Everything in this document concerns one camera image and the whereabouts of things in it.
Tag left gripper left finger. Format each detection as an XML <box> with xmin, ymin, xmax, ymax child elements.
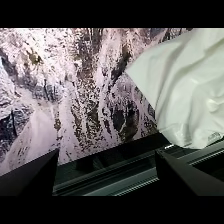
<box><xmin>0</xmin><ymin>148</ymin><xmax>60</xmax><ymax>197</ymax></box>

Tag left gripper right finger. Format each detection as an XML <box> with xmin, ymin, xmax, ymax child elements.
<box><xmin>154</xmin><ymin>149</ymin><xmax>224</xmax><ymax>197</ymax></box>

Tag white T-shirt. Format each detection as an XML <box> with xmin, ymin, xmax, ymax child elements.
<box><xmin>124</xmin><ymin>28</ymin><xmax>224</xmax><ymax>150</ymax></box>

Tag silver frame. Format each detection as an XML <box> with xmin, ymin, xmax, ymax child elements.
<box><xmin>52</xmin><ymin>139</ymin><xmax>224</xmax><ymax>197</ymax></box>

